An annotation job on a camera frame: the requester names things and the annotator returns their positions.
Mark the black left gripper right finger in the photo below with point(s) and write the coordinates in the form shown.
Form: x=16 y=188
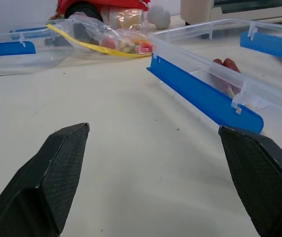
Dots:
x=261 y=177

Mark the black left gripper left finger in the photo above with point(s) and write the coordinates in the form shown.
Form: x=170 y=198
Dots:
x=45 y=182

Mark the clear box with blue clips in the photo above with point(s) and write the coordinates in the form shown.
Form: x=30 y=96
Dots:
x=212 y=74

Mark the clear lid with blue clips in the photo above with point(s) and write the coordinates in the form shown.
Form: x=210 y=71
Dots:
x=20 y=53

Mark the clear zip bag yellow seal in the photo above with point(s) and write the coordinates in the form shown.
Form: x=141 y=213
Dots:
x=101 y=37

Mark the cream toaster oven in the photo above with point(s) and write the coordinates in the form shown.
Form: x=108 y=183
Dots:
x=239 y=10

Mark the bagged yellow sponge cake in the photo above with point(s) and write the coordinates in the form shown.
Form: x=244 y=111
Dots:
x=125 y=17

